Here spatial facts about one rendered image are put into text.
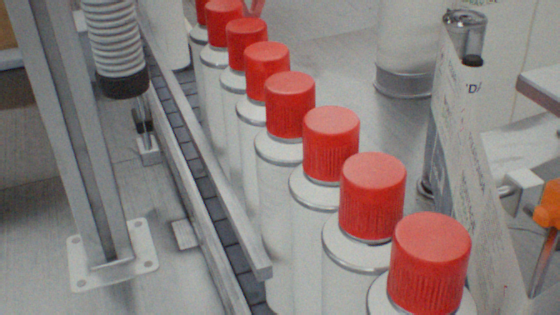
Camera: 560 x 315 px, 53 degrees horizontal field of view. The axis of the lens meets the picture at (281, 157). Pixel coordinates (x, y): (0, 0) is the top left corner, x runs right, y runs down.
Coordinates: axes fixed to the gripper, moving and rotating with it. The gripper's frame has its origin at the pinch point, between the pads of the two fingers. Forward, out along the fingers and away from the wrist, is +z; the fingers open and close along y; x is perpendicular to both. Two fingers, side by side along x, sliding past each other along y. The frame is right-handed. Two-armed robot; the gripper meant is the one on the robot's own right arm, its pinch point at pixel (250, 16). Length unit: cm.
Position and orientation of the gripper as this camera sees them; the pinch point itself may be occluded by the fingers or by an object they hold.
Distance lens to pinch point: 65.6
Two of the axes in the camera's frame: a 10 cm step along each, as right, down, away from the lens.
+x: -9.3, 2.4, -2.8
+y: -3.6, -5.3, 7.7
